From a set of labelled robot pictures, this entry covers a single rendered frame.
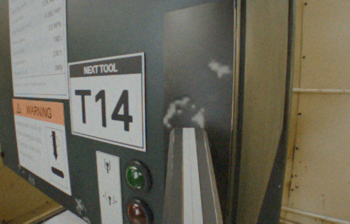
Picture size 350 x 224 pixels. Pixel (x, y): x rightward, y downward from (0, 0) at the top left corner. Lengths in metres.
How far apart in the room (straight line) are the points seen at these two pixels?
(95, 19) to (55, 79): 0.09
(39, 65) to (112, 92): 0.14
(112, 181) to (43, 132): 0.13
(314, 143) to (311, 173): 0.16
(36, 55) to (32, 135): 0.11
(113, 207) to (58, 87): 0.13
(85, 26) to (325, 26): 1.10
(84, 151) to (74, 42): 0.11
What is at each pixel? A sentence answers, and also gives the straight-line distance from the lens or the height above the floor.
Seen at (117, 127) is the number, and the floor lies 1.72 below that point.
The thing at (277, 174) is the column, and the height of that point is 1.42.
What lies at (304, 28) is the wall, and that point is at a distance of 1.17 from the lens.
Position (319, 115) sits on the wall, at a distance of 1.15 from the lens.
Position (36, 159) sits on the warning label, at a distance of 0.32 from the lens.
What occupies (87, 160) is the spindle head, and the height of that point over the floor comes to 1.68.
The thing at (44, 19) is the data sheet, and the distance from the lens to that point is 0.27.
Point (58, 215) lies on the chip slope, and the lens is 1.71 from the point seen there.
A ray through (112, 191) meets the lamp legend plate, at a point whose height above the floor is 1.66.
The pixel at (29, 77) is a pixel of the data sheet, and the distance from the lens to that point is 0.30.
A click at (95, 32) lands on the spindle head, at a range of 0.18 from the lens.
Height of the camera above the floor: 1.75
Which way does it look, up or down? 7 degrees down
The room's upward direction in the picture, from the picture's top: straight up
